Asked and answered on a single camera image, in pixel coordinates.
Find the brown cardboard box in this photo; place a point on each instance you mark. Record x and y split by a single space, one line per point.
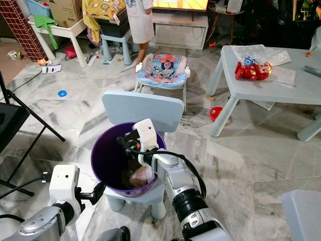
65 11

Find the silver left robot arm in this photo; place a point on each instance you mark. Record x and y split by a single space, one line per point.
47 226

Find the white paper sheet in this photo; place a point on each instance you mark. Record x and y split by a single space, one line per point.
283 75

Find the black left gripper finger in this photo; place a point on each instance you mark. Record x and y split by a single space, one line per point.
98 190

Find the standing person in white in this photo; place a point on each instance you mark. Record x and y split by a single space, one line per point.
139 22

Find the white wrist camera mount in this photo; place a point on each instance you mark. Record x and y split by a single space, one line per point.
64 183
148 136

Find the small white carton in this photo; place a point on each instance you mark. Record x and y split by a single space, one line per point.
51 68

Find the red brick pattern panel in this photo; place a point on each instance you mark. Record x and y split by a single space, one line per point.
25 30

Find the small white toy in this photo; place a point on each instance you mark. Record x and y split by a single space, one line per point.
14 54

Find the green cloth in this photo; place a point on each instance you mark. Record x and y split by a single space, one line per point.
47 25

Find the light blue plastic chair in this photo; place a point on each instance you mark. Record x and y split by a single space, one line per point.
140 106
303 216

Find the television screen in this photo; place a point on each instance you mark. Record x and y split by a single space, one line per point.
180 4

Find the white television cabinet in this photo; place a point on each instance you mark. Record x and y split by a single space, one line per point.
180 30

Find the grey remote control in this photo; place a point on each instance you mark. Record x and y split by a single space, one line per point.
312 71

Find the white red printed paper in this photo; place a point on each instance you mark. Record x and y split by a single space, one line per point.
146 175

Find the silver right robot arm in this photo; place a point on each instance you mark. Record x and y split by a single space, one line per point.
180 186

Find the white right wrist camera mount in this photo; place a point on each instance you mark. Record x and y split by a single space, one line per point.
148 136

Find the white children's table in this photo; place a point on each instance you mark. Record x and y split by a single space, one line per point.
67 31

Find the red plastic bowl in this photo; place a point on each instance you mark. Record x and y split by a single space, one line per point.
215 113

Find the purple rubbish bin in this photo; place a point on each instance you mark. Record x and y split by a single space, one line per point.
105 160

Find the grey robot leg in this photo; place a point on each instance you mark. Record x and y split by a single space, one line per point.
113 234

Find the yellow printed cloth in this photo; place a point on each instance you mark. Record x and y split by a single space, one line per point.
103 10

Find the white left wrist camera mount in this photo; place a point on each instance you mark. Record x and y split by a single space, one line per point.
64 183

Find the small light blue table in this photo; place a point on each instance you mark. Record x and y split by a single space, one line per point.
266 88

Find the red plastic toy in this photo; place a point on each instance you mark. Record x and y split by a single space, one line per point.
252 70

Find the blue printed baby bouncer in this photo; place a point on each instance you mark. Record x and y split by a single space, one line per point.
163 70

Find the light blue stool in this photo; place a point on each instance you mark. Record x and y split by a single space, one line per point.
116 36

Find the black folding chair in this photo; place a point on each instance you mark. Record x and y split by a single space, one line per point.
10 120

